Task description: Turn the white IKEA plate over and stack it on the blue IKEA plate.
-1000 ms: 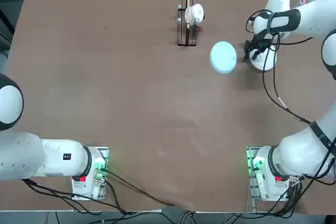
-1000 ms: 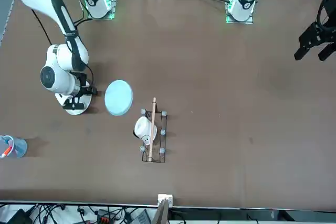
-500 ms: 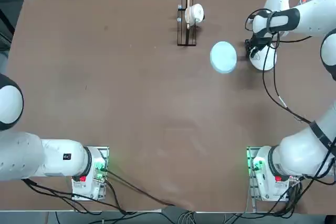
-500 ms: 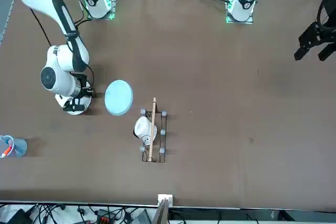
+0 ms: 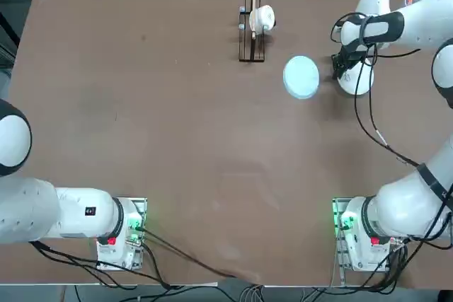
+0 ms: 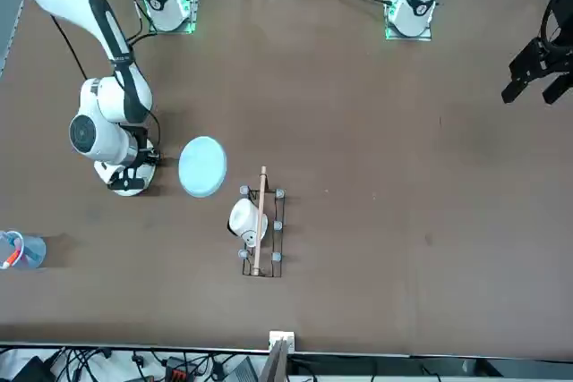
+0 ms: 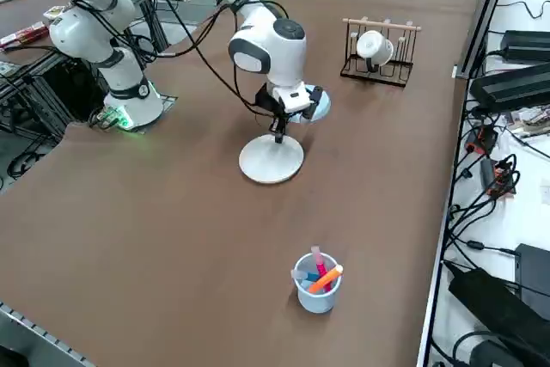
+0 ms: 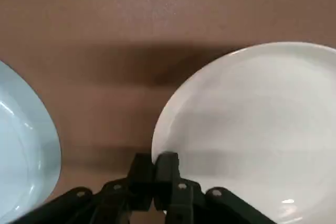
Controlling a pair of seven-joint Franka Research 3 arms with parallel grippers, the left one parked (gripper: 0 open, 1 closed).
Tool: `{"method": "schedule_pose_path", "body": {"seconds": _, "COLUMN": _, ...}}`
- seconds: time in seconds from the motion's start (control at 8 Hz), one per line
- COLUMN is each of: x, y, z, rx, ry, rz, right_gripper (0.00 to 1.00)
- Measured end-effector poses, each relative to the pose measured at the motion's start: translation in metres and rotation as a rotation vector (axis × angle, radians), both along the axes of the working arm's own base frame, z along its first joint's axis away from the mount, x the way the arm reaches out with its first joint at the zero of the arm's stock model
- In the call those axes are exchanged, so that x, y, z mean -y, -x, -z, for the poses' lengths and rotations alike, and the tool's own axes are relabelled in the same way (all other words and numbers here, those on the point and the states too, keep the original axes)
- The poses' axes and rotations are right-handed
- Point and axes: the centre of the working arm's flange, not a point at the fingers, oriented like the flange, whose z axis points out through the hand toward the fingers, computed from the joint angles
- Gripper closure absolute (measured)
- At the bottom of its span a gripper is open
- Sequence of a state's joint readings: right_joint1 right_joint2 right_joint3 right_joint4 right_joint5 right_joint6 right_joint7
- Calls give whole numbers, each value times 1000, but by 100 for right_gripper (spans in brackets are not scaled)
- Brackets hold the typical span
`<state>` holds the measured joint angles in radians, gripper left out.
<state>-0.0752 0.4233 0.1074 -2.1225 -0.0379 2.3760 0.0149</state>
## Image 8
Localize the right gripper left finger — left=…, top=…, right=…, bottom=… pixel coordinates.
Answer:
left=26, top=153, right=156, bottom=224

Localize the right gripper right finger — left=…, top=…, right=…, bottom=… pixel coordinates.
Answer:
left=154, top=152, right=276, bottom=224

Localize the white plate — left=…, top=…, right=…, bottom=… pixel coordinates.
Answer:
left=151, top=41, right=336, bottom=224

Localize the blue plate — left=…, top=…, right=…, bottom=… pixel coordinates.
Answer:
left=0, top=60, right=62, bottom=224

